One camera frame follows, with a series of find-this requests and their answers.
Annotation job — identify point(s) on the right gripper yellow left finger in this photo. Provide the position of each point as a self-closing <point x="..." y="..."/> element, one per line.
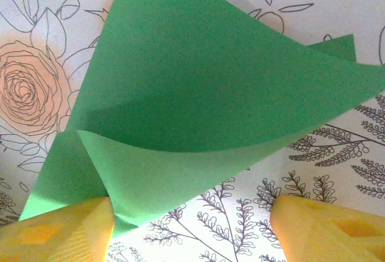
<point x="54" y="238"/>

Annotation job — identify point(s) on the floral patterned table cover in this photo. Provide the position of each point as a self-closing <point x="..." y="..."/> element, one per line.
<point x="45" y="3"/>

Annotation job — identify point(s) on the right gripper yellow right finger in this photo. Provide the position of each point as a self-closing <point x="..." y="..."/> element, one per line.
<point x="331" y="235"/>

